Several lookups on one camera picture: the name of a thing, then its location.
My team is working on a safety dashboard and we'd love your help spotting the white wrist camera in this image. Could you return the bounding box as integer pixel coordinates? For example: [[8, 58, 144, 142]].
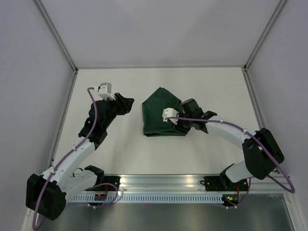
[[94, 82, 116, 101], [162, 108, 179, 125]]

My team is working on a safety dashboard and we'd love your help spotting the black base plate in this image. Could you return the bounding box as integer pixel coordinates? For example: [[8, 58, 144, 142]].
[[96, 176, 120, 192], [200, 176, 248, 192]]

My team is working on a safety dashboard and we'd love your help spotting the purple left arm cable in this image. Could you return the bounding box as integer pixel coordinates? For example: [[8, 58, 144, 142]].
[[31, 87, 100, 231]]

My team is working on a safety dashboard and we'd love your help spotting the dark green cloth napkin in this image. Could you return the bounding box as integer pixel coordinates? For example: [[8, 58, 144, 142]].
[[142, 87, 188, 137]]

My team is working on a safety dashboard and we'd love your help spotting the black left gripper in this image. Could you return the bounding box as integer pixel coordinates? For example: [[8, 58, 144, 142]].
[[103, 93, 134, 129]]

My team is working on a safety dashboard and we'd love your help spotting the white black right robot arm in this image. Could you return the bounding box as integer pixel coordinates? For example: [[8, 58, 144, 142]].
[[162, 99, 284, 190]]

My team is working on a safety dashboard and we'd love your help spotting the aluminium enclosure frame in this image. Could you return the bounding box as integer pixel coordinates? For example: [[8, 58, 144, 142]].
[[32, 0, 308, 225]]

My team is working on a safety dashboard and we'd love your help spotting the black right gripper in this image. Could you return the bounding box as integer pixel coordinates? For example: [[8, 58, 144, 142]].
[[170, 110, 193, 135]]

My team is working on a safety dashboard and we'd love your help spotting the white slotted cable duct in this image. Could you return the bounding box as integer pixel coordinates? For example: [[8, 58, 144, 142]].
[[70, 192, 223, 204]]

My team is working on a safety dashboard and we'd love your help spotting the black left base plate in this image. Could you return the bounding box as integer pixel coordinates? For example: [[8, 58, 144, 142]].
[[96, 176, 120, 192]]

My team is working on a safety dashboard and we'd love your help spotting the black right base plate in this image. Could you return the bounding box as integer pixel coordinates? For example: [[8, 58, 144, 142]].
[[200, 176, 248, 192]]

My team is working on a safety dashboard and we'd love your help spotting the aluminium mounting rail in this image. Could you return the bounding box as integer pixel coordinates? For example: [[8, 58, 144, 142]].
[[115, 174, 290, 193]]

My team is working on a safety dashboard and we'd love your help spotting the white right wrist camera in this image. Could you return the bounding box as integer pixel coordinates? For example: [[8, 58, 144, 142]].
[[162, 108, 179, 125]]

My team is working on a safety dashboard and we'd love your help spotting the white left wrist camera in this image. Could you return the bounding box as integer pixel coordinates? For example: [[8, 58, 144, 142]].
[[94, 82, 116, 101]]

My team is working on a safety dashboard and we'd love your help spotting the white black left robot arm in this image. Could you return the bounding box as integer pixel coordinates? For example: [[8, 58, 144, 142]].
[[26, 93, 135, 220]]

